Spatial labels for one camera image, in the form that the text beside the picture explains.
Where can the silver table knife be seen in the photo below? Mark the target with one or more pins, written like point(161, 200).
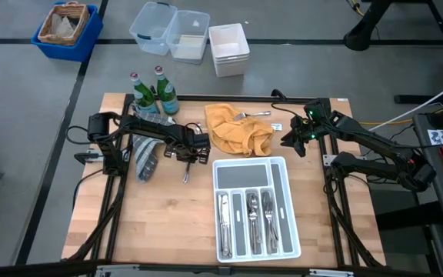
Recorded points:
point(223, 227)
point(220, 223)

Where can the silver fork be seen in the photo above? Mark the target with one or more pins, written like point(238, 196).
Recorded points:
point(252, 114)
point(267, 219)
point(274, 231)

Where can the green glass water bottle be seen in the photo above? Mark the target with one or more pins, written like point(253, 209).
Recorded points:
point(143, 96)
point(167, 94)

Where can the silver mount plate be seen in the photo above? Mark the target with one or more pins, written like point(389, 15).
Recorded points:
point(88, 157)
point(340, 159)

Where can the clear plastic bin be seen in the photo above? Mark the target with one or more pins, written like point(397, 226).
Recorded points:
point(188, 36)

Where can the black aluminium rig frame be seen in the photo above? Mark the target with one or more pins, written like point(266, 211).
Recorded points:
point(110, 211)

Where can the grey checked cloth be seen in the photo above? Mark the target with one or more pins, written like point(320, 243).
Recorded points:
point(144, 154)

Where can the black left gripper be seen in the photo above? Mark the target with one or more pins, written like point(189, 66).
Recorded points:
point(187, 144)

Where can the orange terry cloth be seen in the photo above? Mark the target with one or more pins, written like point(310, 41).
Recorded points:
point(237, 132)

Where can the white square plastic bin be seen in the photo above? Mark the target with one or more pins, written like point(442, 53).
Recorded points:
point(229, 42)
point(231, 69)

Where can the silver aluminium bar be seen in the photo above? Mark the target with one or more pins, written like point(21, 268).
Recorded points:
point(117, 270)
point(331, 273)

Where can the silver spoon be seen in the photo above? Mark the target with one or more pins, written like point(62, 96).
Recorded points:
point(251, 219)
point(186, 177)
point(257, 215)

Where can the wicker basket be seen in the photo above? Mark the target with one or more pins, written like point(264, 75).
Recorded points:
point(64, 23)

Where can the small white label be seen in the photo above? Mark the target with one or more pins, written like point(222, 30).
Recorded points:
point(276, 126)

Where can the blue plastic bin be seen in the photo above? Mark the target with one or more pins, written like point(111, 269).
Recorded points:
point(71, 48)

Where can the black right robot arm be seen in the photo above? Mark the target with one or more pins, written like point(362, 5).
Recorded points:
point(375, 142)

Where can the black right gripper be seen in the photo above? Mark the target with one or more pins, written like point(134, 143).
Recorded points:
point(306, 129)

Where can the white plastic cutlery tray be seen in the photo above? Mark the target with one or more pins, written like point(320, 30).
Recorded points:
point(244, 177)

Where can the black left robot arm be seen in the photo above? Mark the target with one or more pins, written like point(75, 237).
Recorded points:
point(144, 127)

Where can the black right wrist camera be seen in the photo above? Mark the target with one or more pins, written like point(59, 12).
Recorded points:
point(314, 111)

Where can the black stand base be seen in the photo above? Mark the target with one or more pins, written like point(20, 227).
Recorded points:
point(364, 32)

